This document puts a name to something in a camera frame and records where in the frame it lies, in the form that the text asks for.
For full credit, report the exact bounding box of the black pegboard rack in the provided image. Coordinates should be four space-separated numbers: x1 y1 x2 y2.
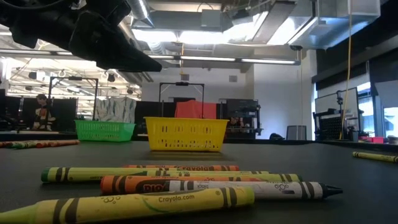
313 108 345 141

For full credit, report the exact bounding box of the black camera stand frame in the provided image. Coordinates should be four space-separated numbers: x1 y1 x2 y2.
159 81 205 119

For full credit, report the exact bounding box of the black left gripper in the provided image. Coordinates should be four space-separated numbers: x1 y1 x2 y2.
37 0 163 73

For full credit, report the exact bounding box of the round silver duct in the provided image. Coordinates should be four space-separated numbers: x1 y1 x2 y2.
128 0 155 28

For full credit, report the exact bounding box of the red box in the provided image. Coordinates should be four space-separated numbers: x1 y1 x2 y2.
359 136 385 144

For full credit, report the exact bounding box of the patterned white cloth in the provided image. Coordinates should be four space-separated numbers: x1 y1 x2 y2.
94 96 137 124

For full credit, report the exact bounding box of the green plastic basket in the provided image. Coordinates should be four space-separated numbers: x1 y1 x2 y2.
74 119 136 143

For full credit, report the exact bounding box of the yellow-green crayon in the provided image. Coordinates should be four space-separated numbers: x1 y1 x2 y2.
40 167 178 183
11 141 40 150
0 185 256 224
352 151 398 164
149 169 271 175
177 172 302 183

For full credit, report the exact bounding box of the red cloth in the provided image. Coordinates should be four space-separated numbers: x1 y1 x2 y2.
174 100 218 120

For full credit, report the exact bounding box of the yellow hanging cable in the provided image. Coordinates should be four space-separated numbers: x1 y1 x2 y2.
338 0 353 140

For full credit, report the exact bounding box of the long ceiling strip light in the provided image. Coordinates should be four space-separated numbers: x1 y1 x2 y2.
149 54 297 65

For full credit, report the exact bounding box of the black shelf rack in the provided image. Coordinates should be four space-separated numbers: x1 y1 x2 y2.
225 98 264 137

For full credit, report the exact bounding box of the large silver duct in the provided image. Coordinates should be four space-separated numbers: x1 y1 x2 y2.
287 0 382 50

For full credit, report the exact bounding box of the black frame stand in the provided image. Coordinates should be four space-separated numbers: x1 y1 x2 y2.
48 76 100 121

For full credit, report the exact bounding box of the yellow plastic basket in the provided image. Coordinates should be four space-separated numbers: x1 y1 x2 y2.
144 116 230 152

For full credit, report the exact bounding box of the person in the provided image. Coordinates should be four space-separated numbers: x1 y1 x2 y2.
32 93 57 131

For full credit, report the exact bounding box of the grey ceiling box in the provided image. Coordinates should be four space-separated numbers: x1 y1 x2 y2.
201 9 223 29

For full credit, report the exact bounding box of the black crayon white wrapper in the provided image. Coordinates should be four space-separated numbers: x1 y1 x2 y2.
136 179 344 200

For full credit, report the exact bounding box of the grey waste bin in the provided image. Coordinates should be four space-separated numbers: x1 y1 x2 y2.
285 124 307 141

